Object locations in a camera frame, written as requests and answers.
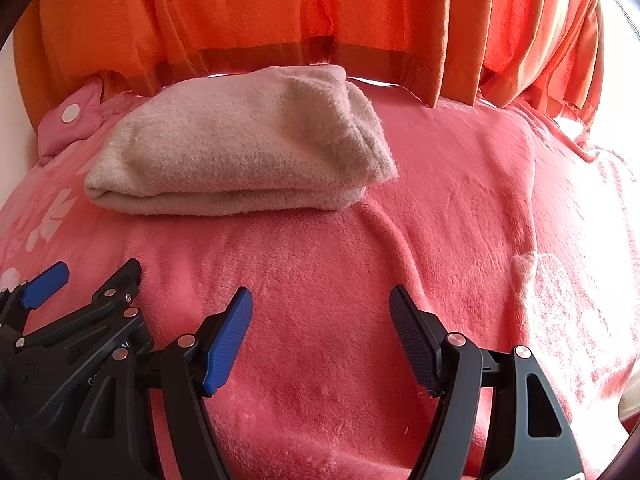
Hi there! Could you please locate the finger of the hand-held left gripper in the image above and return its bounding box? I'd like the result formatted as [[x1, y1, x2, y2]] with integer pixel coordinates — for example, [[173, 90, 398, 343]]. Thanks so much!
[[12, 259, 153, 391], [0, 261, 71, 341]]

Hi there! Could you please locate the pink printed blanket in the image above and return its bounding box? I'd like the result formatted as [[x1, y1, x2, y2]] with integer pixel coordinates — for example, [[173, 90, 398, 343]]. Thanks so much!
[[0, 80, 640, 480]]

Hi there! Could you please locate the cream knitted sweater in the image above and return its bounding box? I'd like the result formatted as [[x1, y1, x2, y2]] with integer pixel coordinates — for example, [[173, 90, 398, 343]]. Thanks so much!
[[83, 64, 399, 217]]

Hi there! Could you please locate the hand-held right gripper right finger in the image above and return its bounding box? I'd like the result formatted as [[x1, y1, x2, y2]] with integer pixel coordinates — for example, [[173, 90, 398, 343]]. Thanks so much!
[[389, 285, 583, 480]]

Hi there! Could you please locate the pink cushion with white button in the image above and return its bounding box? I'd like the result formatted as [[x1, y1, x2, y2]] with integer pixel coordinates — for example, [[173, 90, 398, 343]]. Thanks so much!
[[37, 72, 146, 166]]

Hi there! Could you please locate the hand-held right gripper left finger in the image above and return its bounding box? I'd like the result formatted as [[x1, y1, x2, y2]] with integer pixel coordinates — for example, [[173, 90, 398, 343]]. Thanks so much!
[[65, 287, 253, 480]]

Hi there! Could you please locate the orange curtain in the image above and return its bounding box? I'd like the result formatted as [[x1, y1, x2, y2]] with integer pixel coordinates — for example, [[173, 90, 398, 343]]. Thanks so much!
[[12, 0, 616, 133]]

